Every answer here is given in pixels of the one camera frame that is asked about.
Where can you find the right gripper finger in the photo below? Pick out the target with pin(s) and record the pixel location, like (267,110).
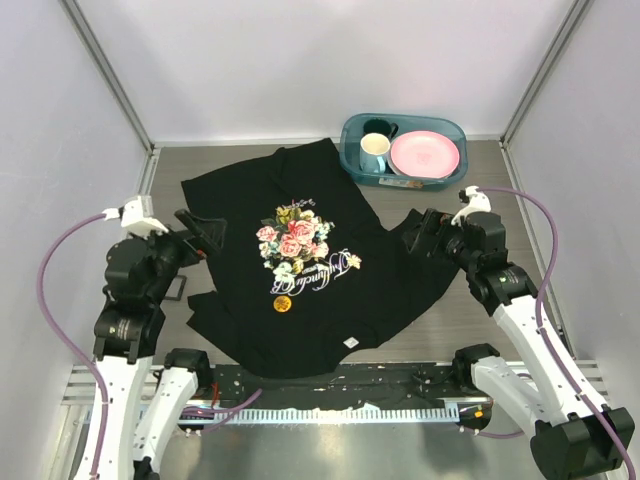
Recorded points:
(422,220)
(413,241)

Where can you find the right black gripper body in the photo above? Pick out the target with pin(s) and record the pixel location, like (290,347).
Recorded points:
(449,240)

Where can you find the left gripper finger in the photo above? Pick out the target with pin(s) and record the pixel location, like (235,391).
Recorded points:
(211,232)
(187,219)

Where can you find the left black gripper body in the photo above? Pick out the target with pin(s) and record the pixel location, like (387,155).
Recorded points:
(173,250)

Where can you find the round orange brooch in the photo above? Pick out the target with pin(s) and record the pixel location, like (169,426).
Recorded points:
(282,304)

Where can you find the black floral print t-shirt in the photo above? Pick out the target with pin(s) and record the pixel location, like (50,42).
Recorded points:
(298,226)

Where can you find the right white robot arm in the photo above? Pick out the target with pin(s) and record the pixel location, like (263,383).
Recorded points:
(572,432)

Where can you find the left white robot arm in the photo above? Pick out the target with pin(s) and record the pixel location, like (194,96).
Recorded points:
(124,441)

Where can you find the white garment label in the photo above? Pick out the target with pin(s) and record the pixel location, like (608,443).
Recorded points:
(351,342)

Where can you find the left black display box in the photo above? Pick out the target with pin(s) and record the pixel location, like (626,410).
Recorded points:
(176,288)

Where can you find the pink plate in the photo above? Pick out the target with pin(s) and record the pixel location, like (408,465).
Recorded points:
(424,154)

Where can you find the light blue mug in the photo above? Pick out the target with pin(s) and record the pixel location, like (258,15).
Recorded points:
(374,153)

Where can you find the teal plastic basin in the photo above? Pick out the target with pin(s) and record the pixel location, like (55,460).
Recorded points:
(352,133)

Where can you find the dark green mug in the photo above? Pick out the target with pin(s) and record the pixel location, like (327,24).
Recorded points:
(380,126)

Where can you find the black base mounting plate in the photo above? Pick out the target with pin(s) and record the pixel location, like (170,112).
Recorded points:
(384,385)

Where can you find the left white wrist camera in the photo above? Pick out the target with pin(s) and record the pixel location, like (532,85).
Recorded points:
(137,218)

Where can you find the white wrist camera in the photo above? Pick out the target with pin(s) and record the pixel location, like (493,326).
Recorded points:
(473,200)
(137,218)

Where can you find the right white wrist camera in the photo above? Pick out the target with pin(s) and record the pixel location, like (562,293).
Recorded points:
(473,200)

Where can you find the white slotted cable duct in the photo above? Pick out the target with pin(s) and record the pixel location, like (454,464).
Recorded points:
(368,414)

